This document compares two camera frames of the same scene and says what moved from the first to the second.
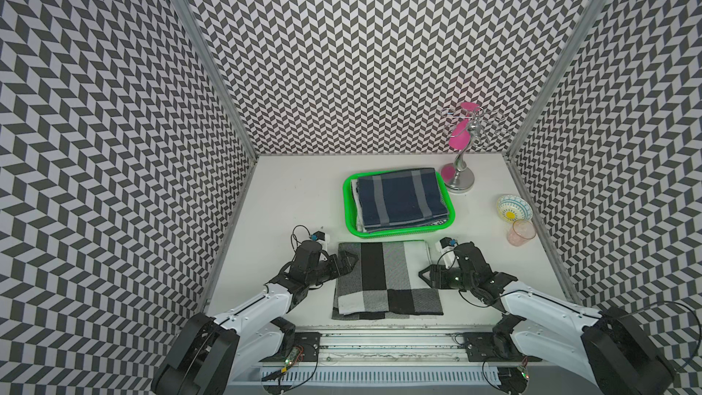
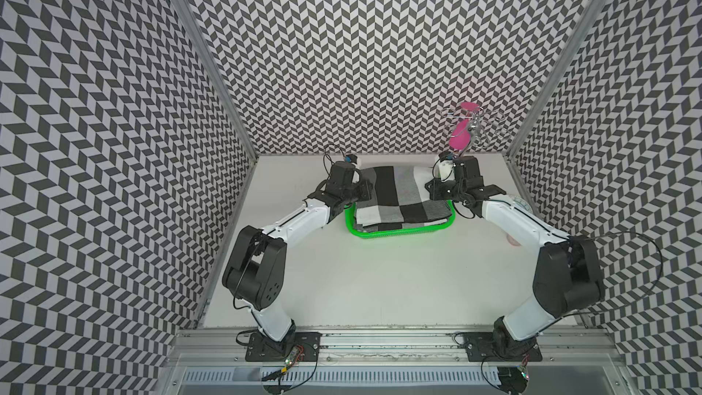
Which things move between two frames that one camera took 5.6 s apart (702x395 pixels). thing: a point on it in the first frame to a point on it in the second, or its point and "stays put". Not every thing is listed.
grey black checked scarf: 385,282 to 398,197
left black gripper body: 327,270 to 356,191
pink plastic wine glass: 460,133 stays put
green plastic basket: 400,232 stays put
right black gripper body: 452,278 to 441,190
